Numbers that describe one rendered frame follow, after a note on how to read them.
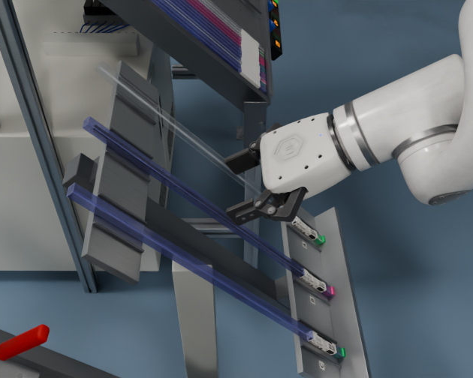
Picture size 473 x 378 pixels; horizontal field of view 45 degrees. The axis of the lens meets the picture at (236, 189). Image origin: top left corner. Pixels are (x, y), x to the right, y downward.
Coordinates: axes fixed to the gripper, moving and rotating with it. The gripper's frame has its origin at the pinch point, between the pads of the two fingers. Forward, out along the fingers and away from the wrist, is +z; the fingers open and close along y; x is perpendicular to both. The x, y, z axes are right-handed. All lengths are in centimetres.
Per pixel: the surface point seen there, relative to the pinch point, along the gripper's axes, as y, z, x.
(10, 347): 27.5, 12.5, -19.1
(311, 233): -10.2, 0.3, 26.5
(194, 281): 3.0, 14.3, 11.2
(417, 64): -169, -26, 131
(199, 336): 3.1, 22.9, 25.4
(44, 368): 25.1, 17.0, -11.2
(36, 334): 27.5, 9.1, -19.4
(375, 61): -171, -10, 121
